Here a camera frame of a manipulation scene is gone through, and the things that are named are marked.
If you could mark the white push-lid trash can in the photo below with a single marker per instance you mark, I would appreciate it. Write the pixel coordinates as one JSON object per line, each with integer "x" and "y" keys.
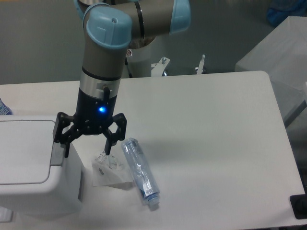
{"x": 35, "y": 176}

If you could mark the grey covered box right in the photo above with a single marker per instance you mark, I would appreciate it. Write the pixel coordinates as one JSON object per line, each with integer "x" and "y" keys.
{"x": 282, "y": 54}

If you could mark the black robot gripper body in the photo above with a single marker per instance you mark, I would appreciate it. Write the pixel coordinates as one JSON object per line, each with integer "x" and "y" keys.
{"x": 93, "y": 116}

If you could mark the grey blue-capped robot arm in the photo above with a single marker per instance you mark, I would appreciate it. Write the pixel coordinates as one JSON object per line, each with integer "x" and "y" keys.
{"x": 108, "y": 31}

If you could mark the white table clamp bracket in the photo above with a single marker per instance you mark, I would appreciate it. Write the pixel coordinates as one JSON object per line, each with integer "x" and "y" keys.
{"x": 201, "y": 69}

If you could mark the clear plastic wrapper bag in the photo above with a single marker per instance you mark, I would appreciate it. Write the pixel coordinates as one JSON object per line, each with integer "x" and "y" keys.
{"x": 111, "y": 170}

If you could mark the blue plastic bag background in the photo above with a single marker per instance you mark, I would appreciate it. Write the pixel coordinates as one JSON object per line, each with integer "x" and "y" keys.
{"x": 279, "y": 10}

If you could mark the crushed clear plastic bottle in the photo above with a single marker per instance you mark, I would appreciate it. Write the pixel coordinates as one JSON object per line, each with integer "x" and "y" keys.
{"x": 141, "y": 172}

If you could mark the blue patterned object left edge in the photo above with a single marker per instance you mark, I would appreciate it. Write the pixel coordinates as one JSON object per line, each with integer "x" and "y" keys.
{"x": 4, "y": 110}

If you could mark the black device table corner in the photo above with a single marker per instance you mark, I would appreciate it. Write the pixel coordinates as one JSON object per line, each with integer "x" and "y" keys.
{"x": 299, "y": 206}

